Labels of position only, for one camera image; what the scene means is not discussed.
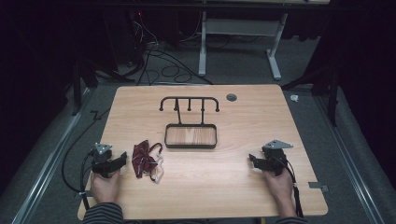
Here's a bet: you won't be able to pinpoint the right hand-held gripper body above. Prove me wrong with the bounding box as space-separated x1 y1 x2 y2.
261 139 294 177

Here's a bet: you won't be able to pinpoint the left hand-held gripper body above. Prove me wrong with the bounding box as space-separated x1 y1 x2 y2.
91 142 119 179

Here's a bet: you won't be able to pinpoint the dark red face mask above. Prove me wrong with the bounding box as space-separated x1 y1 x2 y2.
131 139 164 184

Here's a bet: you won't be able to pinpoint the black hook rack wooden base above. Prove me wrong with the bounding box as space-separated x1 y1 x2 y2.
159 96 220 150

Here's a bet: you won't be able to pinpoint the person's left hand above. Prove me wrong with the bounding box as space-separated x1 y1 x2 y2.
90 169 122 204

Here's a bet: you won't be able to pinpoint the person's right hand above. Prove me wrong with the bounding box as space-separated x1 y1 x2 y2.
263 167 296 206

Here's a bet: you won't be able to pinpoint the grey tape strip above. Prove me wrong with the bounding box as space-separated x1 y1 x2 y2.
307 181 330 193

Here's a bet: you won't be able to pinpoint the black metal stand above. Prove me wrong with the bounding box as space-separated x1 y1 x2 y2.
280 60 341 128
70 57 136 118

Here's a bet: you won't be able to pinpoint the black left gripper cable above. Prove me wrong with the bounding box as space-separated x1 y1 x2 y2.
61 108 110 211

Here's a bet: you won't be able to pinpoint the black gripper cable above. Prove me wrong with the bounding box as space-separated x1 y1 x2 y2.
279 157 304 218
61 108 110 211

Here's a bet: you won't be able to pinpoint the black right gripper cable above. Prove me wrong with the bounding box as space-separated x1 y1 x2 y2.
279 157 304 218

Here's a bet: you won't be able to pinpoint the metal floor rail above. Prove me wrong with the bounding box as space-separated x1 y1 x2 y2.
312 94 387 224
10 87 94 224

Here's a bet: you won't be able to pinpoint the black floor cables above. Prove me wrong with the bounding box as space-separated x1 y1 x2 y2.
125 12 216 87

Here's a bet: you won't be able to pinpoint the white desk frame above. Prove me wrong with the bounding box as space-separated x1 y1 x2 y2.
198 10 290 81

